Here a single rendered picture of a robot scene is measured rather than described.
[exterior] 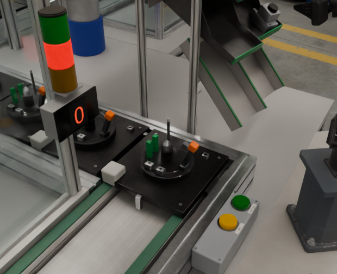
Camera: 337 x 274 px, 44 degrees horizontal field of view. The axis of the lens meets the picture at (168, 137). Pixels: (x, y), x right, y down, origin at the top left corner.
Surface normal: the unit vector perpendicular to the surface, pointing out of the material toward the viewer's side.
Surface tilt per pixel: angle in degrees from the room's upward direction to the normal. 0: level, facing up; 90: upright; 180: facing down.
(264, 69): 90
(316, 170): 0
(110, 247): 0
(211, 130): 0
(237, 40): 25
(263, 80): 45
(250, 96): 90
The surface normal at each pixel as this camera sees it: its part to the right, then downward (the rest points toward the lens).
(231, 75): 0.52, -0.28
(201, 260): -0.53, 0.51
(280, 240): 0.00, -0.80
